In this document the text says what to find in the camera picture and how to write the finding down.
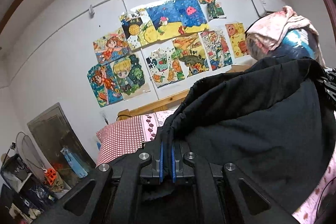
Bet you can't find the large black coat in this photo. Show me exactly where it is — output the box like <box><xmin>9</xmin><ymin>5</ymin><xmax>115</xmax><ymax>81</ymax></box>
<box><xmin>155</xmin><ymin>57</ymin><xmax>335</xmax><ymax>213</ymax></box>

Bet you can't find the clear bag of blue clothes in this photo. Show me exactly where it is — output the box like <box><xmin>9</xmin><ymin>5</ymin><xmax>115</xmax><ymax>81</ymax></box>
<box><xmin>245</xmin><ymin>27</ymin><xmax>320</xmax><ymax>61</ymax></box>

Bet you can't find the red white checked pillow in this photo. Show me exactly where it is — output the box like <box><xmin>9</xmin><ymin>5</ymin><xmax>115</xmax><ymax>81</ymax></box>
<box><xmin>96</xmin><ymin>116</ymin><xmax>145</xmax><ymax>166</ymax></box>

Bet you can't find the fruit drinks drawing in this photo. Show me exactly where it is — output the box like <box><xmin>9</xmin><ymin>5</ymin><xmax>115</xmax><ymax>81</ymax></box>
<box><xmin>144</xmin><ymin>41</ymin><xmax>185</xmax><ymax>88</ymax></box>

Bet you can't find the blond boy drawing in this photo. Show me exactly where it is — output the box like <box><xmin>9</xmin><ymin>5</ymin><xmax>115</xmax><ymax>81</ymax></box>
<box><xmin>110</xmin><ymin>53</ymin><xmax>150</xmax><ymax>100</ymax></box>

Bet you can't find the red hair girl drawing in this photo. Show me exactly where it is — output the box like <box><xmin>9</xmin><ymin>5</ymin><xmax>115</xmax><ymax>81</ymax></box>
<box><xmin>87</xmin><ymin>64</ymin><xmax>123</xmax><ymax>107</ymax></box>

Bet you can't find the orange green landscape drawing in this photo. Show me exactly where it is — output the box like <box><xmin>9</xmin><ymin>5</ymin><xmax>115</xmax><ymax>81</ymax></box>
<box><xmin>173</xmin><ymin>34</ymin><xmax>209</xmax><ymax>77</ymax></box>

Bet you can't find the orange plastic toy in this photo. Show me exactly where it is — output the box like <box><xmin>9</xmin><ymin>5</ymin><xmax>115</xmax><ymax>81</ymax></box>
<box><xmin>44</xmin><ymin>168</ymin><xmax>57</xmax><ymax>186</ymax></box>

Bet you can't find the colourful crowd drawing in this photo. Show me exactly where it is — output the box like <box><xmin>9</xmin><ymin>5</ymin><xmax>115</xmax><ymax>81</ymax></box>
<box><xmin>200</xmin><ymin>28</ymin><xmax>233</xmax><ymax>71</ymax></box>

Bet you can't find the orange hair girl drawing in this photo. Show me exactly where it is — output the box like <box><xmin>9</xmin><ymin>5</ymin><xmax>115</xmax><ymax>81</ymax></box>
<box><xmin>93</xmin><ymin>28</ymin><xmax>130</xmax><ymax>65</ymax></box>

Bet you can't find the moon and yellow drawing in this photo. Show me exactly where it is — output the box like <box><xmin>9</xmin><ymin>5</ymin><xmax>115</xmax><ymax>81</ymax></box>
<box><xmin>119</xmin><ymin>8</ymin><xmax>158</xmax><ymax>51</ymax></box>

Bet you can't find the grey standing fan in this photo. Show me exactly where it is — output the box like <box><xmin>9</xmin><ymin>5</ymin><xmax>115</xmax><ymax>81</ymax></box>
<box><xmin>15</xmin><ymin>131</ymin><xmax>46</xmax><ymax>183</ymax></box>

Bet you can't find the blue sea drawing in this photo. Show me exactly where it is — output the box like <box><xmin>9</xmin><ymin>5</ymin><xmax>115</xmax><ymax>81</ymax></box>
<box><xmin>146</xmin><ymin>0</ymin><xmax>209</xmax><ymax>40</ymax></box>

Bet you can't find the yellow bear drawing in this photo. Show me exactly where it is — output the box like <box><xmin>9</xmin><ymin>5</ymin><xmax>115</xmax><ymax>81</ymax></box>
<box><xmin>226</xmin><ymin>23</ymin><xmax>248</xmax><ymax>58</ymax></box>

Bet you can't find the cluttered shelf unit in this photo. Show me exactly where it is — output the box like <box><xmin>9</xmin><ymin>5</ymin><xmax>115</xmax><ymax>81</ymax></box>
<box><xmin>1</xmin><ymin>143</ymin><xmax>69</xmax><ymax>223</ymax></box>

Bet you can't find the pink apple print duvet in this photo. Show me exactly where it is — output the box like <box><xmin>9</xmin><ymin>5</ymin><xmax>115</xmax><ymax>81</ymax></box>
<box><xmin>141</xmin><ymin>109</ymin><xmax>335</xmax><ymax>223</ymax></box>

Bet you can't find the red hair figure cutout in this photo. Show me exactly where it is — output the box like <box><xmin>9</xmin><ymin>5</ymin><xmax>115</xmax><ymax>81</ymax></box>
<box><xmin>198</xmin><ymin>0</ymin><xmax>226</xmax><ymax>20</ymax></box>

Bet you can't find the pink floral blanket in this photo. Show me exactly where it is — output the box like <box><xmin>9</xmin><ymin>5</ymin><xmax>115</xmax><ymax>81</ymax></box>
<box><xmin>245</xmin><ymin>6</ymin><xmax>326</xmax><ymax>68</ymax></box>

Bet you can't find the white air conditioner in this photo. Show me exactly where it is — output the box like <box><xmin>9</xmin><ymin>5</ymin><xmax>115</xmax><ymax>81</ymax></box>
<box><xmin>251</xmin><ymin>0</ymin><xmax>285</xmax><ymax>17</ymax></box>

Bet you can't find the wooden bed frame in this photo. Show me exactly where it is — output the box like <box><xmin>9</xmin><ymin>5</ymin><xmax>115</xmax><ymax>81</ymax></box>
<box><xmin>116</xmin><ymin>60</ymin><xmax>255</xmax><ymax>121</ymax></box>

